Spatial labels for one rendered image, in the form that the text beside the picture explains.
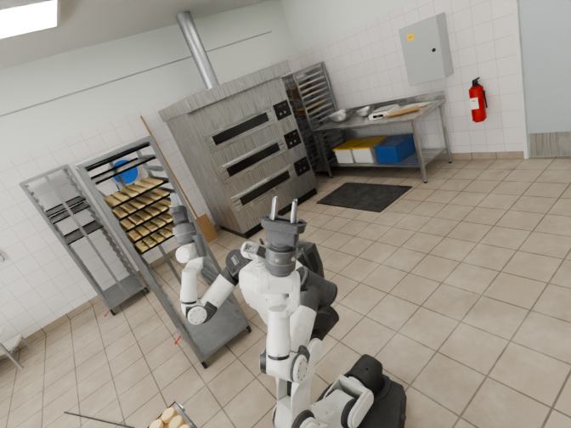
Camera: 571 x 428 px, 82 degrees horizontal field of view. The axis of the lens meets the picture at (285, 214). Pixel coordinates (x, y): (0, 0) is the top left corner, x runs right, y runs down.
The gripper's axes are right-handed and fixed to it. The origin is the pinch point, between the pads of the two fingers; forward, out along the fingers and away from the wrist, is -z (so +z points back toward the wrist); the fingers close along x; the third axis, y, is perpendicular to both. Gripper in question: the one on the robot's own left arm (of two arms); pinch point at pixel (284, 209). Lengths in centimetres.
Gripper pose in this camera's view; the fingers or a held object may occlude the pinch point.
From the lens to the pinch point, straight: 87.7
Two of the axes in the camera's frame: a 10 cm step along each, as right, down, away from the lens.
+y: 2.7, -3.5, 9.0
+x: -9.6, -1.6, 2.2
